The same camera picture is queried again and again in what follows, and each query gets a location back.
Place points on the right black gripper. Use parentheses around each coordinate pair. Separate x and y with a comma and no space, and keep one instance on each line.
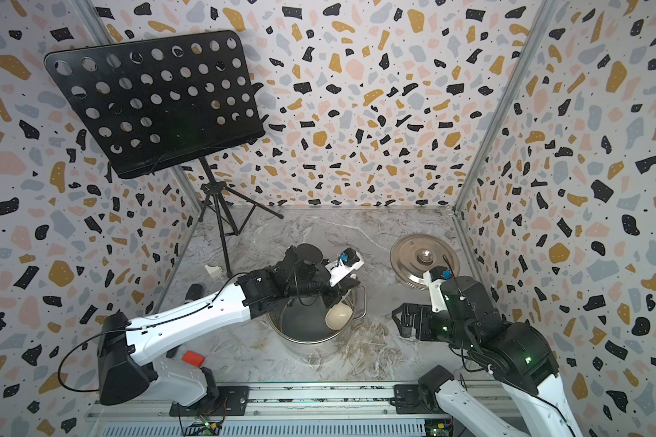
(424,313)

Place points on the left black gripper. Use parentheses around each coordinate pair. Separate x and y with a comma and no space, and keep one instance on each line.
(343,287)

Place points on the stainless steel pot lid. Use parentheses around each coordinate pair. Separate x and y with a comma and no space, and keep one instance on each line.
(415,254)

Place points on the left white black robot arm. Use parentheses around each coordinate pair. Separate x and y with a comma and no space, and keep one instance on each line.
(132,353)

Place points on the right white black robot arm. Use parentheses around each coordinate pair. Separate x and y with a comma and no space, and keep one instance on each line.
(520,358)

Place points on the right green circuit board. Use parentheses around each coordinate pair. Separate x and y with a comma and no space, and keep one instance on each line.
(439,428)

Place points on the green circuit board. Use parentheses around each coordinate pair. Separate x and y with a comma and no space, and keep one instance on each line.
(203,427)
(439,428)

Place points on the small white object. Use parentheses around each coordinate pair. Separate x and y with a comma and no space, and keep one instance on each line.
(215,272)

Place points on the black cylindrical marker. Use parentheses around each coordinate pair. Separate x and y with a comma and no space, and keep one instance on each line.
(195,292)

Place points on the red block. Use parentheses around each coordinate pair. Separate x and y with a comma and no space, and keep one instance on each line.
(193,359)

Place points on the left green circuit board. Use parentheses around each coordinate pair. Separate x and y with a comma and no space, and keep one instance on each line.
(203,427)

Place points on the black perforated music stand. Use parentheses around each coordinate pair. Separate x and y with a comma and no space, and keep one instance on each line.
(157,103)

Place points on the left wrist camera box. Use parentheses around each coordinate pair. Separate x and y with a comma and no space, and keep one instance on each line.
(347,262)

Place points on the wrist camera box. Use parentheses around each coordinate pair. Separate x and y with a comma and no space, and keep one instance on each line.
(347,262)
(434,279)

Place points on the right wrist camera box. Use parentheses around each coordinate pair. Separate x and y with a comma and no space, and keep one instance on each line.
(434,279)

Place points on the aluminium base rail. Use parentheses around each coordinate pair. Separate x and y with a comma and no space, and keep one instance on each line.
(284,409)

